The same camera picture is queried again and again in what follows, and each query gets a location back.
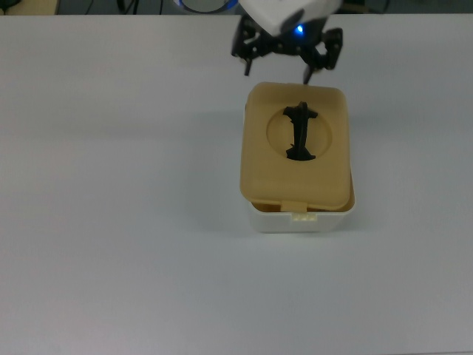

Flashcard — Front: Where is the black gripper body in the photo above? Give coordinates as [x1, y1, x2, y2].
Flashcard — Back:
[257, 31, 327, 57]

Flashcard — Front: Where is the tan lid with black handle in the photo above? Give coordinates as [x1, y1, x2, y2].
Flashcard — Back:
[239, 81, 353, 214]

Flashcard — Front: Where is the white plastic tool case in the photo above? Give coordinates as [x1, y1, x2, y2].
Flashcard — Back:
[244, 101, 358, 234]

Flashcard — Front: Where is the wooden desk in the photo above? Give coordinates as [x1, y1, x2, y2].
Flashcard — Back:
[0, 0, 60, 16]

